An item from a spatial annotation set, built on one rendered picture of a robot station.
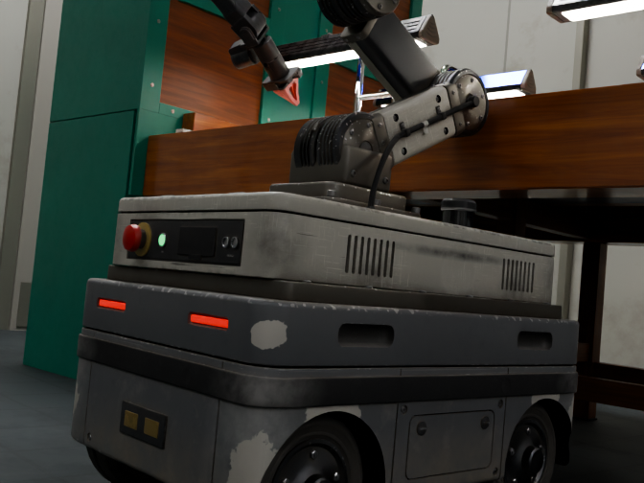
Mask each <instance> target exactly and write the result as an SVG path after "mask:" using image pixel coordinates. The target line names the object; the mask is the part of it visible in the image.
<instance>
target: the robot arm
mask: <svg viewBox="0 0 644 483"><path fill-rule="evenodd" d="M211 1H212V2H213V3H214V4H215V5H216V6H217V8H218V9H219V10H220V12H221V13H222V14H223V17H224V18H225V19H226V20H227V21H228V22H229V23H230V24H231V25H232V26H231V29H232V30H233V31H234V32H235V33H236V34H237V35H238V36H239V38H240V40H238V41H235V42H234V44H233V45H232V46H231V48H230V49H229V51H228V52H229V54H230V56H231V60H232V63H233V64H234V66H235V67H236V68H238V69H242V68H245V67H248V66H251V65H254V64H258V63H259V62H261V64H262V65H263V67H264V69H265V70H266V72H267V74H268V77H267V78H266V79H265V80H264V81H263V82H262V85H263V86H264V88H265V90H266V91H273V92H274V93H275V94H277V95H279V96H280V97H282V98H284V99H286V100H287V101H289V102H290V103H292V104H293V105H295V106H297V105H298V104H299V95H298V78H301V77H302V75H303V73H302V70H301V68H300V66H295V67H289V68H288V66H287V64H286V62H285V61H284V59H283V57H282V55H281V54H280V52H279V50H278V48H277V47H276V45H275V43H274V41H273V40H272V38H271V36H269V35H268V36H265V34H266V33H267V31H268V30H269V27H268V26H267V24H266V19H265V16H264V15H263V13H262V12H261V11H260V10H259V9H258V8H257V7H256V6H255V5H254V4H251V3H250V2H249V1H248V0H211ZM289 91H290V92H291V94H292V96H291V94H290V93H289Z"/></svg>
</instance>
